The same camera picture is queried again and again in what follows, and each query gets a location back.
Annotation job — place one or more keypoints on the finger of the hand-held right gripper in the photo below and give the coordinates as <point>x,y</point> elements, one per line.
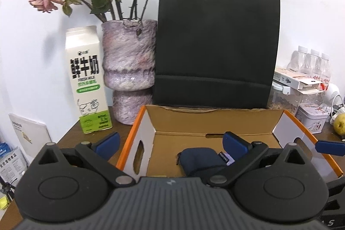
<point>330,147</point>

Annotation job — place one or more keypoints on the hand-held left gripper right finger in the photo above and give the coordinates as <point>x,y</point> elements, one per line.
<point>235,147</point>

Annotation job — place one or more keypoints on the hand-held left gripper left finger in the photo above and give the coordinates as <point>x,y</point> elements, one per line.
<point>109,142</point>

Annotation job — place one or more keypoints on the navy blue pouch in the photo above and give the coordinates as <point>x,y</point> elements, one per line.
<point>202,162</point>

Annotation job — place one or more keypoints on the orange cardboard box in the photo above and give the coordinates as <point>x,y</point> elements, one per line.
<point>188,122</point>

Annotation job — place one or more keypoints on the yellow pear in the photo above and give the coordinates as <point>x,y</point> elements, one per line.
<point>340,125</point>

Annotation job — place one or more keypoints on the white floral tin box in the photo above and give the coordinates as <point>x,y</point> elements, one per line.
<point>312,119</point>

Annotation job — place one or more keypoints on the small white fan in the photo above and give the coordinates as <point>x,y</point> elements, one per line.
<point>335,94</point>

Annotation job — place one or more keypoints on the clear seed container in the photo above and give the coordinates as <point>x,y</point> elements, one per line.
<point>283,100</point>

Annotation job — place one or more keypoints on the white green milk carton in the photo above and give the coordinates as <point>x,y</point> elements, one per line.
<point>86,79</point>

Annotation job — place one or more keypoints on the flat white carton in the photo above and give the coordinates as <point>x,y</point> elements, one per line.
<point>293,77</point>

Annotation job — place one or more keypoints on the white booklet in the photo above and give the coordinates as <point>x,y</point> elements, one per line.
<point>29,135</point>

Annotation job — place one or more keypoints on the mottled purple vase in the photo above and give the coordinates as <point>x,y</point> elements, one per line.
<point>129,63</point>

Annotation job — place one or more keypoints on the blue printed packet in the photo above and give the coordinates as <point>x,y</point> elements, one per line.
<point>10,162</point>

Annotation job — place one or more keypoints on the black paper bag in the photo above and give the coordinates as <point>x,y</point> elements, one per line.
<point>218,44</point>

